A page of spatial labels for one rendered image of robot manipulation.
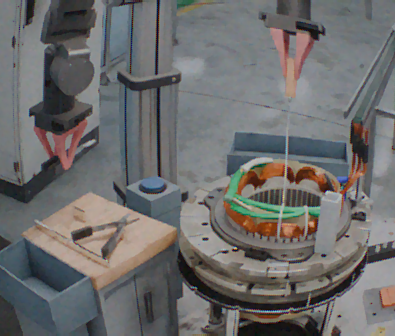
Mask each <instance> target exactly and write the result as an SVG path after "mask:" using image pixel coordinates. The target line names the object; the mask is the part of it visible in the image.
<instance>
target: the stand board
mask: <svg viewBox="0 0 395 336"><path fill-rule="evenodd" d="M73 206H75V207H77V208H80V209H81V210H84V211H85V214H86V219H87V222H83V221H81V220H79V219H78V218H76V217H74V215H73V211H72V207H73ZM128 213H130V214H131V215H130V216H129V217H127V218H126V219H127V220H128V221H129V220H134V219H137V218H139V217H140V220H138V221H137V222H133V223H131V224H129V225H127V226H126V227H125V228H124V229H125V230H127V241H123V240H121V239H118V242H117V246H116V247H115V249H114V250H113V251H112V252H111V253H110V254H109V255H108V256H107V257H104V258H106V259H108V260H109V261H110V268H107V267H105V266H103V265H101V264H100V263H97V262H95V261H94V260H92V259H90V258H88V257H86V256H84V255H83V254H80V253H79V252H77V251H75V250H73V249H71V248H70V247H68V246H67V245H64V244H63V243H61V242H60V241H58V240H56V239H54V238H53V237H51V236H49V235H47V234H46V233H44V232H43V231H41V230H39V229H38V228H36V227H35V225H34V226H33V227H32V228H30V229H29V230H26V231H25V232H23V233H22V237H23V236H24V237H26V238H27V239H29V240H31V241H32V242H34V243H36V244H38V245H39V246H41V247H43V248H44V249H46V250H47V251H49V252H51V253H52V254H54V255H56V256H57V257H59V258H60V259H62V260H64V261H65V262H67V263H69V264H71V265H72V266H74V267H76V268H77V269H79V270H81V271H83V272H85V273H86V274H88V275H90V276H91V279H92V287H93V288H95V289H97V290H100V289H101V288H103V287H104V286H107V285H108V284H110V283H111V282H113V281H115V280H117V279H118V278H119V277H121V276H123V275H125V274H126V273H127V272H129V271H131V270H132V269H135V267H137V266H140V265H141V263H143V262H146V261H147V260H149V258H152V257H153V256H155V255H156V254H159V252H161V251H162V250H164V249H165V248H168V247H169V246H171V245H172V244H174V243H175V242H176V241H177V228H175V227H173V226H170V225H167V224H165V223H162V222H160V221H158V220H155V219H153V218H150V217H147V216H145V215H142V214H140V213H137V212H134V211H133V210H130V209H127V208H125V207H122V206H120V205H118V204H115V203H113V202H110V201H108V200H106V199H103V198H102V197H99V196H96V195H95V194H92V193H87V194H85V195H84V196H82V197H81V198H80V199H77V200H75V201H74V202H73V203H71V204H70V205H67V206H66V207H65V208H63V209H60V210H59V211H58V212H57V213H54V214H52V216H50V217H48V218H46V220H43V221H41V222H40V223H42V224H44V225H45V226H47V227H49V228H50V229H52V230H54V231H56V232H57V233H59V234H61V235H63V236H64V237H66V238H68V239H70V240H71V241H73V240H72V237H71V231H74V230H77V229H79V228H83V227H85V226H87V225H89V226H91V227H94V226H98V225H104V224H107V223H110V222H113V221H114V222H117V221H119V220H120V219H121V218H123V217H124V215H127V214H128ZM110 237H113V236H112V235H111V229H110V230H109V229H106V230H105V231H103V232H102V231H101V232H98V231H97V232H94V233H93V236H89V237H87V238H83V239H81V240H77V241H75V243H77V244H79V245H80V246H83V247H85V248H86V249H89V250H90V251H92V252H94V253H96V254H98V255H100V256H102V255H101V248H102V246H103V245H104V244H106V242H107V241H108V240H109V238H110ZM73 242H74V241H73Z"/></svg>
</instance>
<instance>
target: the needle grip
mask: <svg viewBox="0 0 395 336"><path fill-rule="evenodd" d="M295 63H296V60H295V59H292V58H286V75H285V77H286V79H285V85H284V86H285V92H284V95H285V96H287V97H294V98H295V96H296V83H297V79H296V77H295V69H296V68H295Z"/></svg>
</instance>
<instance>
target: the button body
mask: <svg viewBox="0 0 395 336"><path fill-rule="evenodd" d="M150 177H157V178H160V177H158V176H156V175H152V176H150ZM160 179H162V178H160ZM162 180H163V181H164V182H165V183H166V184H167V189H166V190H165V191H164V192H162V193H159V194H145V193H143V192H141V191H140V190H139V184H140V183H141V181H142V180H141V181H139V182H137V183H135V184H132V185H130V186H127V187H126V197H127V209H130V210H133V211H134V212H137V213H140V214H142V215H145V216H147V217H150V218H153V219H155V220H158V221H160V222H162V223H165V224H167V225H170V226H173V227H175V228H177V241H176V242H175V254H176V285H177V300H179V299H181V297H183V281H182V279H181V277H180V276H179V273H178V270H177V255H178V251H179V249H180V248H179V235H180V231H181V230H180V213H181V187H179V186H177V185H175V184H172V183H170V182H168V181H166V180H164V179H162ZM165 183H164V184H165Z"/></svg>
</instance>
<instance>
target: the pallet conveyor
mask: <svg viewBox="0 0 395 336"><path fill-rule="evenodd" d="M393 33H394V30H393V29H392V30H391V31H390V32H389V35H388V37H387V38H386V40H385V42H384V43H383V45H382V47H381V48H380V49H381V50H380V51H379V53H378V54H377V56H376V58H375V59H374V61H373V63H372V64H371V66H370V68H369V70H367V71H368V72H367V73H366V75H365V76H364V78H363V80H362V82H361V84H360V85H359V87H358V88H357V91H355V94H354V95H353V98H351V101H349V104H348V105H347V107H346V108H345V110H344V115H343V117H344V119H345V120H346V118H347V117H348V115H349V114H350V111H352V110H351V109H352V108H353V106H354V105H355V103H356V101H357V99H358V98H359V96H360V94H361V93H362V92H361V91H363V88H364V87H365V85H366V83H367V82H368V81H367V80H369V78H370V76H371V74H372V72H373V70H374V69H375V67H376V64H377V63H378V61H379V59H380V57H381V55H382V53H383V51H384V50H385V48H386V45H387V44H388V42H389V40H390V38H391V36H392V35H393ZM389 47H390V48H389V50H388V51H387V53H386V55H385V57H384V59H383V61H382V63H381V64H380V66H379V67H380V68H378V71H377V73H376V75H375V78H374V80H372V82H371V85H370V86H369V88H368V90H367V93H366V95H365V96H364V98H363V100H362V102H361V104H360V106H359V107H358V110H357V111H356V113H355V115H354V117H353V119H352V122H351V124H350V127H351V132H350V144H352V143H353V141H352V135H353V133H354V124H355V123H356V124H357V126H358V124H359V125H360V127H361V126H362V127H361V129H362V128H364V129H365V130H366V127H367V130H368V131H369V134H368V135H369V137H368V142H369V151H368V156H369V158H368V162H367V171H366V172H365V174H364V175H363V181H362V192H364V194H365V195H366V196H367V198H368V199H369V195H370V188H371V182H372V173H373V162H374V149H375V136H376V132H375V129H376V115H380V116H384V117H388V118H391V119H394V132H393V136H394V138H393V146H392V150H393V151H392V154H395V110H394V111H391V110H389V109H386V108H382V107H378V105H379V103H380V101H381V98H382V95H383V93H384V91H385V89H386V86H387V84H388V80H389V78H390V76H391V74H392V72H393V69H394V67H395V37H394V39H393V42H392V43H391V45H390V46H389ZM394 106H395V105H394ZM353 123H354V124H353ZM364 129H363V130H364ZM367 130H366V131H367ZM358 135H359V126H358Z"/></svg>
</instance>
